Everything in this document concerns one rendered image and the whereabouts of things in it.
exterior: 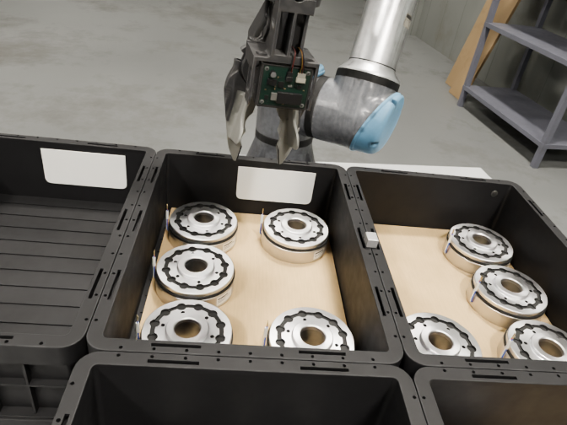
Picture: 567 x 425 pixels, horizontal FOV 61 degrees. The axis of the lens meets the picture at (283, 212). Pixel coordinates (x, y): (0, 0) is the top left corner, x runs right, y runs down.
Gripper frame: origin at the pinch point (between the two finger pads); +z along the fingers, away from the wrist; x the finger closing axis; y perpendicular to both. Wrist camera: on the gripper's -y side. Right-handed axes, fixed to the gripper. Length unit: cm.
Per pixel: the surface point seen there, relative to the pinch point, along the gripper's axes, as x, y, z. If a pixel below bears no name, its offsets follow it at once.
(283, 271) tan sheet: 5.8, 3.6, 17.3
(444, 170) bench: 65, -52, 27
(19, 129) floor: -90, -218, 103
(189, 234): -7.7, -1.1, 14.7
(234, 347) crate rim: -4.7, 25.6, 8.0
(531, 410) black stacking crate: 24.8, 32.2, 10.7
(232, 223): -1.2, -4.0, 14.4
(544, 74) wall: 291, -289, 50
